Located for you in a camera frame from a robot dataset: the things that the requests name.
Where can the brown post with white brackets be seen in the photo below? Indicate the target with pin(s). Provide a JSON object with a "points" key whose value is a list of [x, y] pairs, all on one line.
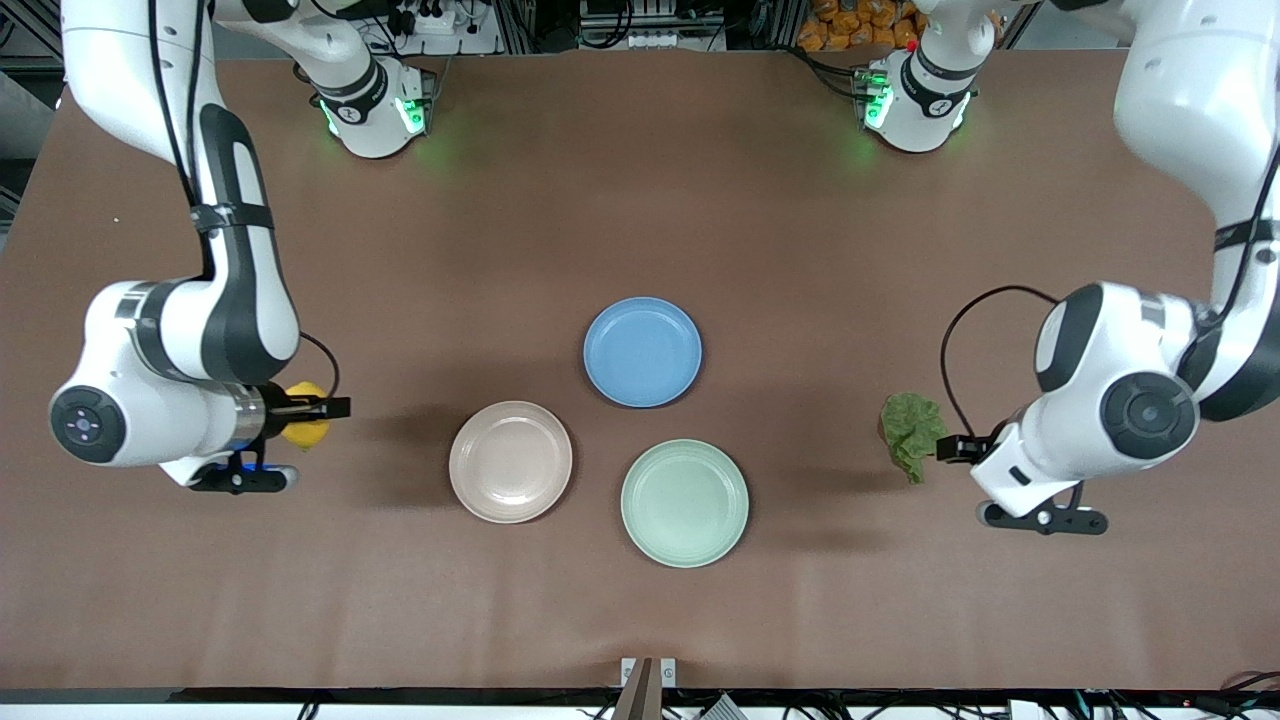
{"points": [[640, 692]]}

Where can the bag of oranges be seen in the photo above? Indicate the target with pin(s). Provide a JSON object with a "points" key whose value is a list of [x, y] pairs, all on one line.
{"points": [[860, 22]]}

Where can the yellow lemon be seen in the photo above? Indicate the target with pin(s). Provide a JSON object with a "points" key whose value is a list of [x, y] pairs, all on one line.
{"points": [[305, 432]]}

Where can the light green plate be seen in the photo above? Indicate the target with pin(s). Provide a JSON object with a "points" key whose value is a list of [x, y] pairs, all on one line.
{"points": [[685, 503]]}

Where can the blue plate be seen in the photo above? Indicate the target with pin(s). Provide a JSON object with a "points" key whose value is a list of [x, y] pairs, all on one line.
{"points": [[642, 352]]}

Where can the beige plate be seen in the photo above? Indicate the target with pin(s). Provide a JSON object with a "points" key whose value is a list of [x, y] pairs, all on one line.
{"points": [[510, 462]]}

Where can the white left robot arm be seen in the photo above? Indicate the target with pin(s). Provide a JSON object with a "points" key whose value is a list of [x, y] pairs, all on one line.
{"points": [[1180, 90]]}

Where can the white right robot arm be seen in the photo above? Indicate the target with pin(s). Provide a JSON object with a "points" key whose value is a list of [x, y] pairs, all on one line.
{"points": [[100, 60]]}

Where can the white power strip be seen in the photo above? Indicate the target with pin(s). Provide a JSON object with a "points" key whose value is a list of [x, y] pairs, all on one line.
{"points": [[440, 25]]}

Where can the green lettuce leaf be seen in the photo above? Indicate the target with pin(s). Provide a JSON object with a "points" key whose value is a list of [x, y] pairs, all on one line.
{"points": [[910, 425]]}

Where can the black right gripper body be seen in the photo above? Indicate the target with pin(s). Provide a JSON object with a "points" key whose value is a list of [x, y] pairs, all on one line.
{"points": [[278, 408]]}

